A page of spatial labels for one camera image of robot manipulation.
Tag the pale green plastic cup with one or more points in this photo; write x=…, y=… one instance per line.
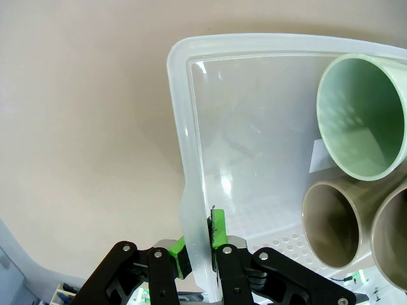
x=359, y=105

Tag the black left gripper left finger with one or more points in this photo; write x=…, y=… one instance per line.
x=127, y=279

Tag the white perforated plastic basket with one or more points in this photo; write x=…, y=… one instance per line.
x=254, y=127

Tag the taupe plastic cup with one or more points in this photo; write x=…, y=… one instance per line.
x=330, y=228
x=394, y=238

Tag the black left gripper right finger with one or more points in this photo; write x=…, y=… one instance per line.
x=254, y=279

